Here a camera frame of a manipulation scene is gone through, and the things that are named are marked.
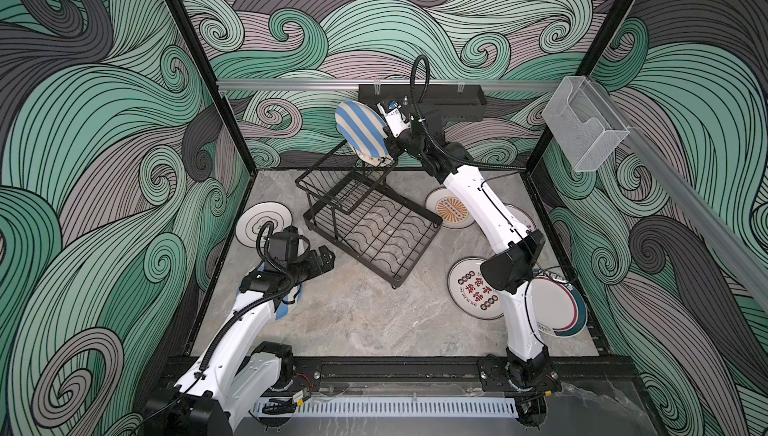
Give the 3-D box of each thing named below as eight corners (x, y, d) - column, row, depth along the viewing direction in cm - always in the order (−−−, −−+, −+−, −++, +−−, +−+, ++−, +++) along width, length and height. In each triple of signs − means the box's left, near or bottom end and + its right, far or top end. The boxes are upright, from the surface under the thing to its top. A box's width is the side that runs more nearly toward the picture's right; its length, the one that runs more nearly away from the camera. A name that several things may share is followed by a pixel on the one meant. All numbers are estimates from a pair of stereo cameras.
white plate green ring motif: (227, 224, 105) (224, 221, 103) (271, 196, 114) (270, 193, 112) (250, 253, 98) (247, 250, 96) (296, 221, 106) (295, 218, 104)
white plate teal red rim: (538, 337, 81) (543, 334, 79) (519, 280, 92) (523, 276, 89) (594, 337, 81) (600, 334, 79) (568, 280, 92) (573, 276, 90)
